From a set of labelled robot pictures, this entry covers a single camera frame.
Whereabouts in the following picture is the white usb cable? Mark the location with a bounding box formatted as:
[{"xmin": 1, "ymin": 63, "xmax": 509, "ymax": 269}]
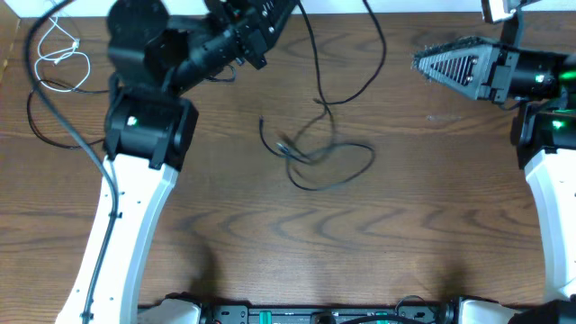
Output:
[{"xmin": 32, "ymin": 0, "xmax": 92, "ymax": 95}]

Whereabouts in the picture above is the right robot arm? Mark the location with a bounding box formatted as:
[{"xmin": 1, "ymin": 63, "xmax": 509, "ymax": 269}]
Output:
[{"xmin": 412, "ymin": 37, "xmax": 575, "ymax": 323}]

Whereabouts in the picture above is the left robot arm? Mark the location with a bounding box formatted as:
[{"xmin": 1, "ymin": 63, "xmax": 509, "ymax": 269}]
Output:
[{"xmin": 57, "ymin": 1, "xmax": 295, "ymax": 323}]

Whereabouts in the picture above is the cardboard panel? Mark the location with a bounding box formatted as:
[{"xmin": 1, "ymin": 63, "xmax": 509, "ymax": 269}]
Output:
[{"xmin": 0, "ymin": 0, "xmax": 21, "ymax": 80}]

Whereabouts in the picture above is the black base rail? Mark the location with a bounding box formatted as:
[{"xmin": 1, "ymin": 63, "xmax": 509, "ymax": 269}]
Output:
[{"xmin": 139, "ymin": 292, "xmax": 576, "ymax": 324}]

